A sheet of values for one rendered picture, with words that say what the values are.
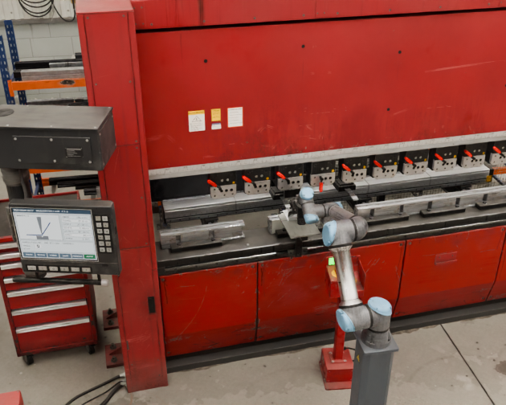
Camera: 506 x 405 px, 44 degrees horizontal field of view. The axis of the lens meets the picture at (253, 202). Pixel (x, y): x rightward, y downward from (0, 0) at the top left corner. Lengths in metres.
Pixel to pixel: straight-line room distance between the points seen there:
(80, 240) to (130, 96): 0.72
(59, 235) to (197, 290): 1.18
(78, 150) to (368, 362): 1.72
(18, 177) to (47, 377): 1.75
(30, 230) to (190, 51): 1.17
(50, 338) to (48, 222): 1.52
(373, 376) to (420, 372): 0.99
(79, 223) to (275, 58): 1.33
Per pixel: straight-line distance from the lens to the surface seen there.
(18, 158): 2.77
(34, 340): 4.26
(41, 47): 7.64
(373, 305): 3.10
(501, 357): 4.56
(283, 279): 3.89
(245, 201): 3.97
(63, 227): 2.84
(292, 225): 3.68
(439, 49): 3.74
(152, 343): 3.85
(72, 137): 2.64
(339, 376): 4.09
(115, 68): 3.01
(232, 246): 3.71
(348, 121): 3.63
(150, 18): 3.16
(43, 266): 2.99
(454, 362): 4.42
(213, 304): 3.87
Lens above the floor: 2.92
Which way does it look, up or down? 29 degrees down
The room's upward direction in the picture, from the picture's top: straight up
